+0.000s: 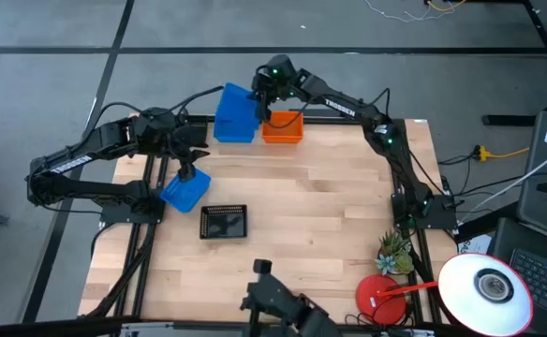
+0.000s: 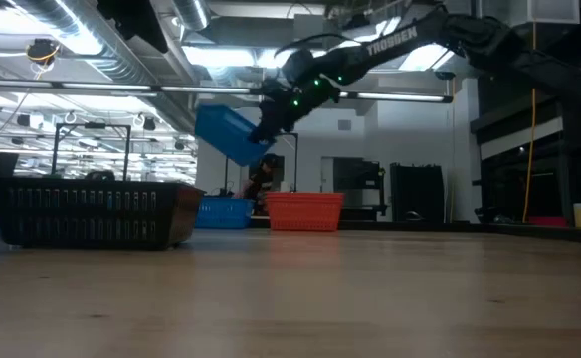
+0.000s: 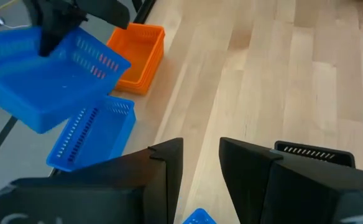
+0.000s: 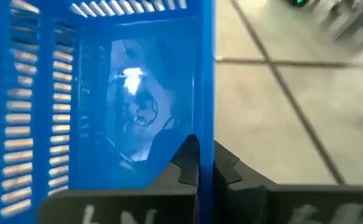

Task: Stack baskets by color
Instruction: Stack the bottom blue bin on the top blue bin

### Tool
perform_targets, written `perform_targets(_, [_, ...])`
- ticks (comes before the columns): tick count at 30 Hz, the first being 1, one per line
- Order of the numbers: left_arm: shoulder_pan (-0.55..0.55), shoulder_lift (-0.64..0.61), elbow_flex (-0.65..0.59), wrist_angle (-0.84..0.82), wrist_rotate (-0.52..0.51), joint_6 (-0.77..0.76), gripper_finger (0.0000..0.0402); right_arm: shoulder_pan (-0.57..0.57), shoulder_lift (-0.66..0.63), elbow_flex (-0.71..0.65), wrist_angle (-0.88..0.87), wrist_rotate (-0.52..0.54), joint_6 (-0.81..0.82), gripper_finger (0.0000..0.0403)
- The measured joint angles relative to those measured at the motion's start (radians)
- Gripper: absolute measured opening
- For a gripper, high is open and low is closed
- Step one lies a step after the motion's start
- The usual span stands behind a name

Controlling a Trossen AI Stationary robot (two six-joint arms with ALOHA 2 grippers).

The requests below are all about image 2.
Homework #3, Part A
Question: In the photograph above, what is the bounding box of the black plastic basket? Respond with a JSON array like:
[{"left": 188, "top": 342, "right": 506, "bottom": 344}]
[{"left": 0, "top": 177, "right": 206, "bottom": 251}]

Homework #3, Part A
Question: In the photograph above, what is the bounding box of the black cabinet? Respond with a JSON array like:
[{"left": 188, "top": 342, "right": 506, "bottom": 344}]
[{"left": 389, "top": 161, "right": 446, "bottom": 224}]

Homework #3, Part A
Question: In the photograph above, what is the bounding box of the black workstation frame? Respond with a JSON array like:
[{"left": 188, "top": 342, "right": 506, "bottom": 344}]
[{"left": 50, "top": 121, "right": 133, "bottom": 181}]

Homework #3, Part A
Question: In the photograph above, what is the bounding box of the black ceiling cable reel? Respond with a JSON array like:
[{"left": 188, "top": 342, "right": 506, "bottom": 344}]
[{"left": 25, "top": 37, "right": 62, "bottom": 67}]

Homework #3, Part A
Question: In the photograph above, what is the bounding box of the yellow hanging cable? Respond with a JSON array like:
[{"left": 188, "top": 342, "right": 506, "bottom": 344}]
[{"left": 520, "top": 22, "right": 539, "bottom": 224}]

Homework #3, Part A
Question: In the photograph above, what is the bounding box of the orange plastic basket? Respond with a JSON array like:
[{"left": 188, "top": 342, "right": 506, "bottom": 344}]
[{"left": 264, "top": 191, "right": 346, "bottom": 232}]

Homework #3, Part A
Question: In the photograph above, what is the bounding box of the person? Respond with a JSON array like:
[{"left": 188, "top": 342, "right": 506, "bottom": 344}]
[{"left": 239, "top": 152, "right": 283, "bottom": 216}]

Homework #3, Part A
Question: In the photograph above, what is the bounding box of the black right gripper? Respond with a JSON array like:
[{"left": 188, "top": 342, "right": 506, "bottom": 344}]
[{"left": 248, "top": 73, "right": 342, "bottom": 147}]

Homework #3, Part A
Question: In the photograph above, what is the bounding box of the black aluminium table frame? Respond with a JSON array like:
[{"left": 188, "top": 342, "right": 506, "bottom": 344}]
[{"left": 0, "top": 78, "right": 455, "bottom": 104}]

